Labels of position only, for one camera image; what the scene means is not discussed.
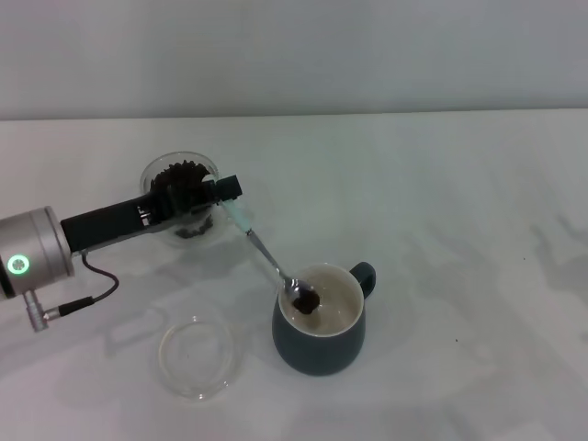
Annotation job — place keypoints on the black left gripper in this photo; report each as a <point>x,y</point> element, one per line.
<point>105,225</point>

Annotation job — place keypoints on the single scooped coffee bean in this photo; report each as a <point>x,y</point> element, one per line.
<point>301,305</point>
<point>313,303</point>

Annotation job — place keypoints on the clear round glass saucer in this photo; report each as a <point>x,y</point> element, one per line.
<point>184,381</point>

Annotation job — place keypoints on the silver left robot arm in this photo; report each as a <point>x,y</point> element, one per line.
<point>32,248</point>

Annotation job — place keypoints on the coffee beans heap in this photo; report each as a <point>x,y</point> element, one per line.
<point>184,171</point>

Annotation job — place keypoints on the clear double-walled glass cup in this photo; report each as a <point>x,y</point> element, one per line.
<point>216,229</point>

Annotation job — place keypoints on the dark teal ceramic mug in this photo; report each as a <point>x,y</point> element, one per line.
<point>317,353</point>

